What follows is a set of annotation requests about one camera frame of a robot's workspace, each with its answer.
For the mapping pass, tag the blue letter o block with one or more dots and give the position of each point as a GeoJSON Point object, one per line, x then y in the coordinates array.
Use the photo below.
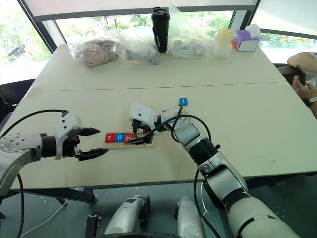
{"type": "Point", "coordinates": [119, 137]}

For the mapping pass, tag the brown plush toy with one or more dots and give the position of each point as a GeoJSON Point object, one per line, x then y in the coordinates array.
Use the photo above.
{"type": "Point", "coordinates": [95, 53]}

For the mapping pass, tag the person's bare forearm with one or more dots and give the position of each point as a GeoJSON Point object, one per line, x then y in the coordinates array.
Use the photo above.
{"type": "Point", "coordinates": [303, 59]}

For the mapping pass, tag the black table leg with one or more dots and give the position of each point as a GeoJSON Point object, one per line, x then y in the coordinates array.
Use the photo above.
{"type": "Point", "coordinates": [62, 194]}

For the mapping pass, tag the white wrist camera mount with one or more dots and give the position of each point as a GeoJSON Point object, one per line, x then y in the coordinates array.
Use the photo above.
{"type": "Point", "coordinates": [143, 114]}
{"type": "Point", "coordinates": [65, 124]}

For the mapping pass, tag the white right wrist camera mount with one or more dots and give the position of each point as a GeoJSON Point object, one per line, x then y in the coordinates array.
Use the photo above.
{"type": "Point", "coordinates": [143, 114]}

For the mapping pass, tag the yellow plastic cup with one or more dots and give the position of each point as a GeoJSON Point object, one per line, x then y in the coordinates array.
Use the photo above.
{"type": "Point", "coordinates": [225, 37]}

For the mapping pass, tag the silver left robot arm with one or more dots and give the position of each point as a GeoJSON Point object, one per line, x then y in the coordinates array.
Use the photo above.
{"type": "Point", "coordinates": [22, 144]}

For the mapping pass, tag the red letter r block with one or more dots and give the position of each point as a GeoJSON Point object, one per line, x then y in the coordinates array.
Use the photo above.
{"type": "Point", "coordinates": [110, 138]}

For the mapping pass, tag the white tissue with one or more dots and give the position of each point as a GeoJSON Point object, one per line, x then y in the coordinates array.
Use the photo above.
{"type": "Point", "coordinates": [253, 30]}

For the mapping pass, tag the silver rounded robot leg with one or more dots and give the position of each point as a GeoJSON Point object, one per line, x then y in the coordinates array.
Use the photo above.
{"type": "Point", "coordinates": [126, 215]}
{"type": "Point", "coordinates": [188, 218]}

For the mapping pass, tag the black office chair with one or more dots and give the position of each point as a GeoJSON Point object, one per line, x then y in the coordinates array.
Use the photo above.
{"type": "Point", "coordinates": [10, 99]}

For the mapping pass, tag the black travel tumbler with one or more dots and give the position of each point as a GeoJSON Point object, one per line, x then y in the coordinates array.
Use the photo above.
{"type": "Point", "coordinates": [160, 29]}

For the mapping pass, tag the large clear plastic bag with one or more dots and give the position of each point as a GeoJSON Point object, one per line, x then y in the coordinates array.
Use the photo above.
{"type": "Point", "coordinates": [190, 32]}

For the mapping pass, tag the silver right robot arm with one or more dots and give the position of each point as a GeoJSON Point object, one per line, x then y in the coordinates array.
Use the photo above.
{"type": "Point", "coordinates": [223, 178]}

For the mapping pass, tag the wooden letter tray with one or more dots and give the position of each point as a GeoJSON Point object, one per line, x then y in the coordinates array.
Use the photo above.
{"type": "Point", "coordinates": [146, 145]}

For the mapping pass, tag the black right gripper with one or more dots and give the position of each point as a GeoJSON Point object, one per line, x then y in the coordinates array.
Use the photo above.
{"type": "Point", "coordinates": [141, 127]}

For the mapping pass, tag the dark smartphone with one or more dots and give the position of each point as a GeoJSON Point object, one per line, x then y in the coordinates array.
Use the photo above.
{"type": "Point", "coordinates": [301, 74]}

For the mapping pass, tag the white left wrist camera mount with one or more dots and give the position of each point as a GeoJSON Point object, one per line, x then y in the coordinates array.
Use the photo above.
{"type": "Point", "coordinates": [65, 124]}

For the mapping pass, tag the grey plastic toy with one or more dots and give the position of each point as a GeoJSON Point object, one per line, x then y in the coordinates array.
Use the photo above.
{"type": "Point", "coordinates": [144, 56]}

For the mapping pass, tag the person's hand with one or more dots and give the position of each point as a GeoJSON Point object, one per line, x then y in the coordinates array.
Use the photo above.
{"type": "Point", "coordinates": [305, 90]}

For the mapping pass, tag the grey wrist watch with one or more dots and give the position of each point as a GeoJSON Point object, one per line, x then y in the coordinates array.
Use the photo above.
{"type": "Point", "coordinates": [313, 101]}

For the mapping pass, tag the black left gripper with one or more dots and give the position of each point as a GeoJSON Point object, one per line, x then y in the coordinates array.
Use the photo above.
{"type": "Point", "coordinates": [70, 145]}

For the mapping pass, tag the purple tissue box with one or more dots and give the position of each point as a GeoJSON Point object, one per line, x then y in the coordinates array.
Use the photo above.
{"type": "Point", "coordinates": [245, 43]}

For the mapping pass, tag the red letter b block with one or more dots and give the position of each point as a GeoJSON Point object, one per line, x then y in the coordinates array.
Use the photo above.
{"type": "Point", "coordinates": [127, 138]}

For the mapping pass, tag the clear bag with grey toy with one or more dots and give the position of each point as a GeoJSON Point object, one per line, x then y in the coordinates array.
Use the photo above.
{"type": "Point", "coordinates": [138, 39]}

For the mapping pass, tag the translucent white container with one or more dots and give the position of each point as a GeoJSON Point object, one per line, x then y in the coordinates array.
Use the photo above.
{"type": "Point", "coordinates": [221, 50]}

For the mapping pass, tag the blue letter t block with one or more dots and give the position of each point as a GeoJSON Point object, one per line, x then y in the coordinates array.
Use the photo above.
{"type": "Point", "coordinates": [183, 101]}

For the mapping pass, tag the clear bag with plush toy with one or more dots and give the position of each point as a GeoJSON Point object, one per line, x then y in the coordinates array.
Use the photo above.
{"type": "Point", "coordinates": [79, 49]}

